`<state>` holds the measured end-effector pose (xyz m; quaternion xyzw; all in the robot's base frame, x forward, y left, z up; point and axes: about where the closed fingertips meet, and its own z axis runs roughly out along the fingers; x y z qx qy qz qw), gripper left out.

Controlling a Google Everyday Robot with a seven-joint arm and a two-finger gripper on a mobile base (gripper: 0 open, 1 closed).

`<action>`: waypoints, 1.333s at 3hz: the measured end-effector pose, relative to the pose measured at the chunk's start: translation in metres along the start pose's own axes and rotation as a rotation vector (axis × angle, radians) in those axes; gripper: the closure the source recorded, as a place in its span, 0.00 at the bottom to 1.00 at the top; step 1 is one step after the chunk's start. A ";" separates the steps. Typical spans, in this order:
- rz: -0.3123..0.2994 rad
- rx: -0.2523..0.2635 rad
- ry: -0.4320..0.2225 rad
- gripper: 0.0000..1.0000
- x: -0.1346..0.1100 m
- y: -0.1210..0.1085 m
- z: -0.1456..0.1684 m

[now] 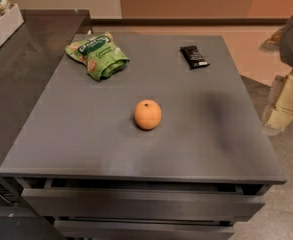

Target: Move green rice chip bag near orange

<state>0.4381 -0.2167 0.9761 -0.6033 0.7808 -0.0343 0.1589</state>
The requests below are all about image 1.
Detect black snack bar wrapper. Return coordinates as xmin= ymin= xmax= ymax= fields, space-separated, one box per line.
xmin=180 ymin=46 xmax=209 ymax=69

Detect green rice chip bag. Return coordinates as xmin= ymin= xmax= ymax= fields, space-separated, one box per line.
xmin=65 ymin=32 xmax=129 ymax=81

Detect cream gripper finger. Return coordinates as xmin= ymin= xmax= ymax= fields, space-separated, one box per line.
xmin=262 ymin=70 xmax=293 ymax=136
xmin=260 ymin=27 xmax=284 ymax=51

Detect dark side counter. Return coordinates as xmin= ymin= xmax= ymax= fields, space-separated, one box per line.
xmin=0 ymin=9 xmax=90 ymax=240

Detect upper grey drawer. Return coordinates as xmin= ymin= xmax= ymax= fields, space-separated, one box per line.
xmin=22 ymin=179 xmax=264 ymax=221

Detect lower grey drawer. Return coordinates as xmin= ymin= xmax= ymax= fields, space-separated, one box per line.
xmin=54 ymin=220 xmax=234 ymax=240

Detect grey drawer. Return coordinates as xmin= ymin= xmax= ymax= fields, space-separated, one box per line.
xmin=22 ymin=179 xmax=264 ymax=221
xmin=54 ymin=220 xmax=234 ymax=240

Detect white cardboard box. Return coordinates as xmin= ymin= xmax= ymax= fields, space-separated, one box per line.
xmin=0 ymin=4 xmax=24 ymax=47

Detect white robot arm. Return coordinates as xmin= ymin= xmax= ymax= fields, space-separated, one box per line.
xmin=262 ymin=15 xmax=293 ymax=136

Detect orange fruit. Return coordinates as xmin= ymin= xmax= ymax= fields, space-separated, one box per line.
xmin=134 ymin=100 xmax=162 ymax=130

